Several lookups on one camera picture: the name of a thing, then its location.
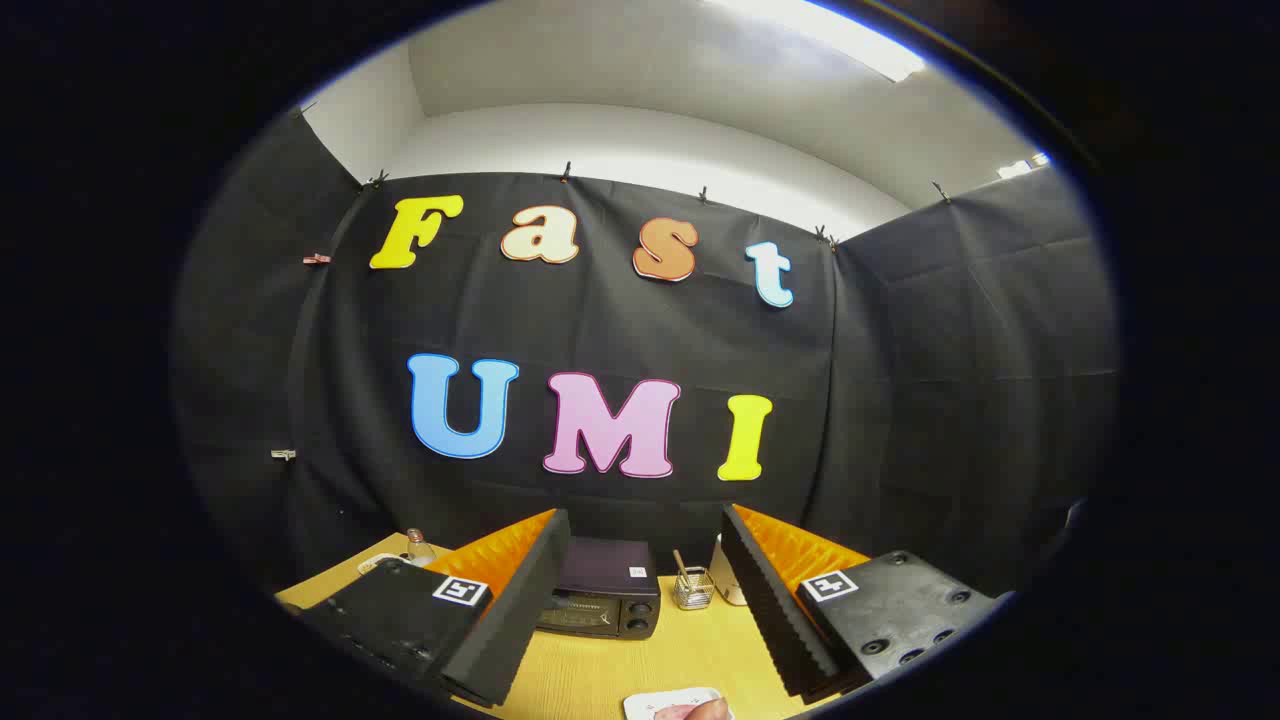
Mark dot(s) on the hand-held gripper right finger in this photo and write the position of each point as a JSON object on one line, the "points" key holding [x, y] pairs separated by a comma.
{"points": [[770, 610]]}

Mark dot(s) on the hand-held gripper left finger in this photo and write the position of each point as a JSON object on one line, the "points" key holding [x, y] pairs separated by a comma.
{"points": [[520, 600]]}

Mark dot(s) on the black toaster oven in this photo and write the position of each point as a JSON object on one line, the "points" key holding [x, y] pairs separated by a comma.
{"points": [[605, 590]]}

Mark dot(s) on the round pink ham slice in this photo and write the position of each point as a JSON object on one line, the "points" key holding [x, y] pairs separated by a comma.
{"points": [[685, 712]]}

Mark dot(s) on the white square plate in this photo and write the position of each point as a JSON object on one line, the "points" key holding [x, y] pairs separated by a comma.
{"points": [[640, 704]]}

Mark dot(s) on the cream pop-up toaster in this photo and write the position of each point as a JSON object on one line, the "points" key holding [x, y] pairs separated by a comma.
{"points": [[725, 580]]}

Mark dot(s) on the wooden stick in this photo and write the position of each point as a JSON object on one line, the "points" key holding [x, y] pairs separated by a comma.
{"points": [[680, 562]]}

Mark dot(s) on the clear plastic water bottle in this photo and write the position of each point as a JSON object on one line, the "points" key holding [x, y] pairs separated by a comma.
{"points": [[420, 550]]}

